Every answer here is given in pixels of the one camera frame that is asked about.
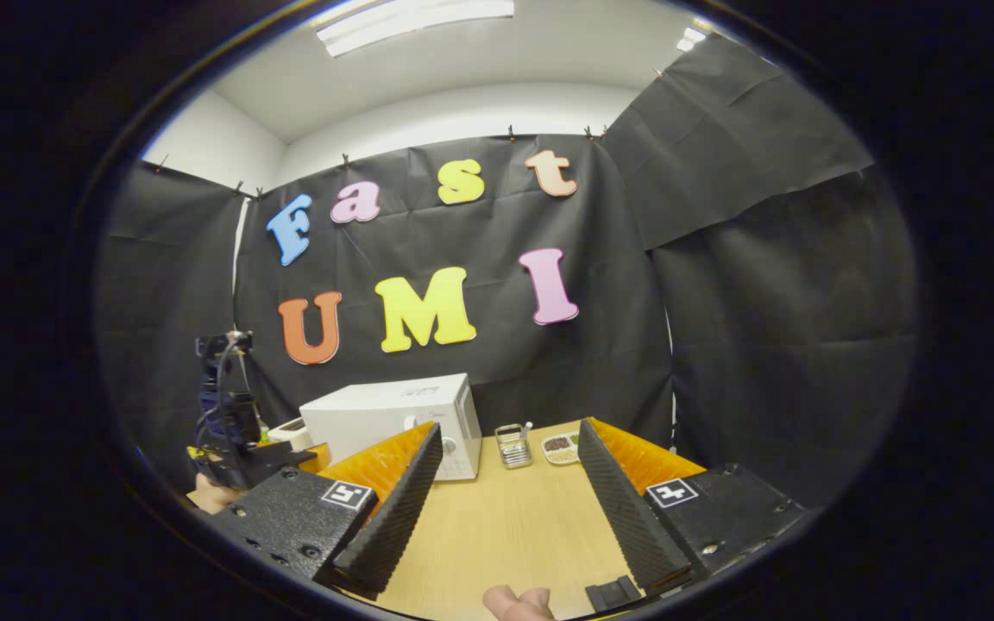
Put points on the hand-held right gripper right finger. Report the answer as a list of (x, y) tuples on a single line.
[(626, 517)]

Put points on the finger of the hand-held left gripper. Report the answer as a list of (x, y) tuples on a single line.
[(277, 461)]

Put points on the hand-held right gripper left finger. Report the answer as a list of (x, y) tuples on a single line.
[(393, 517)]

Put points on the white microwave oven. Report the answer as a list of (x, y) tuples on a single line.
[(376, 414)]

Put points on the cream toaster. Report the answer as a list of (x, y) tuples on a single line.
[(290, 431)]

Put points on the white divided dish of beans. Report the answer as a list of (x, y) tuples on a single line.
[(559, 448)]

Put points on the long ceiling light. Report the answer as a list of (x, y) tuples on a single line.
[(415, 21)]

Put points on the small ceiling light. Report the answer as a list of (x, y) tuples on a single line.
[(692, 38)]

